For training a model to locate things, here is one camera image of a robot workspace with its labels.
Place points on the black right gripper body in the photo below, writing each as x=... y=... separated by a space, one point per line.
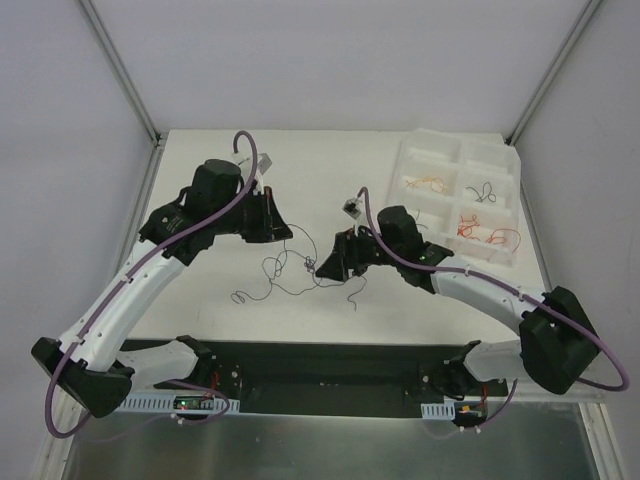
x=347 y=255

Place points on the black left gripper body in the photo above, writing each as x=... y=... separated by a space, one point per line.
x=267 y=216

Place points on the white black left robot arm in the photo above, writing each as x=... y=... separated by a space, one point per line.
x=224 y=198

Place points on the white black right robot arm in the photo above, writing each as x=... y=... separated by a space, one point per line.
x=555 y=341

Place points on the white compartment tray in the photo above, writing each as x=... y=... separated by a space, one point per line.
x=463 y=192

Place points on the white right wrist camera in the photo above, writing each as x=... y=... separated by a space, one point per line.
x=354 y=208

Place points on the right white cable duct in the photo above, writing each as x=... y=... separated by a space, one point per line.
x=438 y=411

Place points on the white cable duct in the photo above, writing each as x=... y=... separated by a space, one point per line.
x=178 y=404
x=438 y=411

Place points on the left white cable duct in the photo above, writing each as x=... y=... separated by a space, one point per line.
x=178 y=404

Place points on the aluminium frame rail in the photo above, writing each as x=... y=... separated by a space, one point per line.
x=529 y=391

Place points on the aluminium left corner post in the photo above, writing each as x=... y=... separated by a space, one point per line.
x=119 y=71

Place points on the aluminium corner post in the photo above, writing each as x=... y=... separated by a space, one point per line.
x=579 y=27
x=119 y=71

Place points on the aluminium right corner post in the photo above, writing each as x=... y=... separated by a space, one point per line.
x=579 y=27

